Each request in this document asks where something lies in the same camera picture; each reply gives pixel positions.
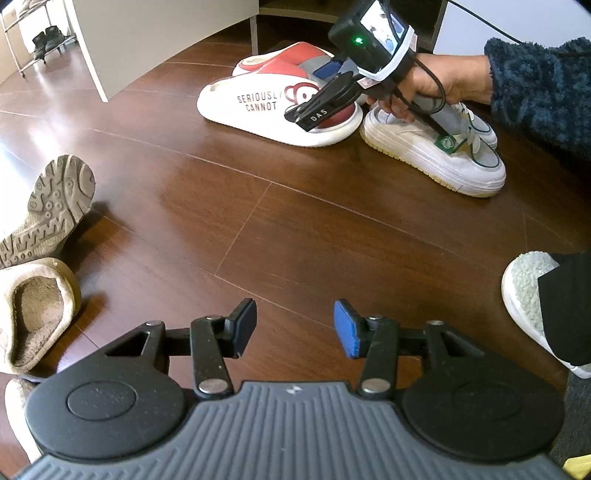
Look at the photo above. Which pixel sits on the beige fuzzy slipper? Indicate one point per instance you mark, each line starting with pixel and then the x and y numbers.
pixel 37 304

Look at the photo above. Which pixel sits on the white shoe cabinet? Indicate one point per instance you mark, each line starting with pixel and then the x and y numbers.
pixel 138 37

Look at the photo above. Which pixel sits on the grey treaded-sole shoe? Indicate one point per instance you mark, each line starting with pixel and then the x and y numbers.
pixel 51 207

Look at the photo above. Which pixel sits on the person's white fuzzy slipper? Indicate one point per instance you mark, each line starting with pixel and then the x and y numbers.
pixel 526 286

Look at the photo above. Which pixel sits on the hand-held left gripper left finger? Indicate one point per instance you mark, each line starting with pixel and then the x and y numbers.
pixel 245 330

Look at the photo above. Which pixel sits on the person's black trouser leg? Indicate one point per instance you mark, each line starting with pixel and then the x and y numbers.
pixel 572 314

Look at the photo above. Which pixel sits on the person's right forearm blue sleeve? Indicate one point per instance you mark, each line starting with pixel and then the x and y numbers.
pixel 540 87

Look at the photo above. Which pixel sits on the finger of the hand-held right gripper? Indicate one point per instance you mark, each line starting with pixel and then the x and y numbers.
pixel 318 116
pixel 328 70

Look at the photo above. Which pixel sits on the grey mat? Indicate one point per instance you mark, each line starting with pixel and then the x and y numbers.
pixel 575 415

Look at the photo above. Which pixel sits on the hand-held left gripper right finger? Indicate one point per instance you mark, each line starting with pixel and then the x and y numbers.
pixel 347 330

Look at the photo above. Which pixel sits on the person's right hand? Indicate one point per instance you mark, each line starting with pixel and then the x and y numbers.
pixel 457 81

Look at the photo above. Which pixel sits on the metal shoe rack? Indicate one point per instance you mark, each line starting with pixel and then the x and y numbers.
pixel 14 50

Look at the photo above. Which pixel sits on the white red printed slipper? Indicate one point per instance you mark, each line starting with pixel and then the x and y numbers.
pixel 240 115

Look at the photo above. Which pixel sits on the black boot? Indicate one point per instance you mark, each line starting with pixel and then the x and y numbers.
pixel 57 39
pixel 39 46

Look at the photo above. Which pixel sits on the white green-trim sneaker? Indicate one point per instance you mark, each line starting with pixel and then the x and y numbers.
pixel 415 152
pixel 483 127

